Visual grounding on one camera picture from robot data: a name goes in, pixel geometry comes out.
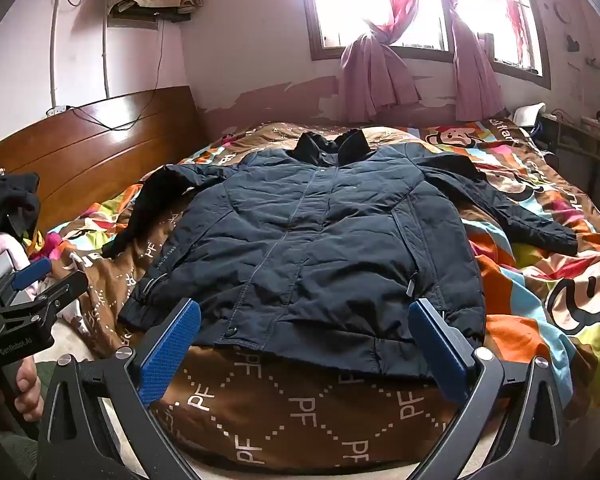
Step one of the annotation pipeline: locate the wooden side table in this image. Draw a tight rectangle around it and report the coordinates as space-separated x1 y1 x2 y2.
535 110 600 186

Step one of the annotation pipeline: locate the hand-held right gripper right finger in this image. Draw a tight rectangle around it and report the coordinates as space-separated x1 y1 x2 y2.
407 297 566 480

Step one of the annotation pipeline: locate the black flat device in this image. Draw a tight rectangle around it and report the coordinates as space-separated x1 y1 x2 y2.
107 5 191 23

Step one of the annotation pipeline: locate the white bag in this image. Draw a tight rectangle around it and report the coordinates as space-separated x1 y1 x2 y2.
512 102 548 136

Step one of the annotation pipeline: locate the white pipe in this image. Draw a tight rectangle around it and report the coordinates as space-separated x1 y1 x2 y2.
101 10 112 100
49 0 65 111

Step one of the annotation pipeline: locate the wooden headboard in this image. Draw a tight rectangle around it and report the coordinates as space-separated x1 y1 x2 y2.
0 85 206 233

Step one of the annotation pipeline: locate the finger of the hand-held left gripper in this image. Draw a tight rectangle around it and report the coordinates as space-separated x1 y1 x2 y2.
0 258 51 308
0 271 88 331

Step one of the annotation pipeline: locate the navy padded jacket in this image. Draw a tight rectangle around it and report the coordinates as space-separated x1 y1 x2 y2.
102 130 579 380

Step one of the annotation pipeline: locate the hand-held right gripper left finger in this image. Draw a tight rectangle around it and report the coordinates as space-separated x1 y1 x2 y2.
36 297 203 480

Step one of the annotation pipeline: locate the black garment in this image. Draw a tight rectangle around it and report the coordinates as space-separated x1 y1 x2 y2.
0 172 42 251

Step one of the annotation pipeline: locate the person's left hand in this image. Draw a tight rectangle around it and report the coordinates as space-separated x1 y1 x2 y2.
14 360 44 423

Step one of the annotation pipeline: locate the window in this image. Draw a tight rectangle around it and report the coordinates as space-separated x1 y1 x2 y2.
297 0 553 91

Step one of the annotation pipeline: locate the black cable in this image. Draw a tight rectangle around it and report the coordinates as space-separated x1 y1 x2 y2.
65 17 168 133

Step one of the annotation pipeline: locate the colourful printed blanket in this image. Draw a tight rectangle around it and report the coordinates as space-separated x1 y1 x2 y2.
22 120 600 480

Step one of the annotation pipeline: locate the pink tied curtain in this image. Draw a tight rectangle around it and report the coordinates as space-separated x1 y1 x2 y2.
430 0 533 121
337 0 421 123

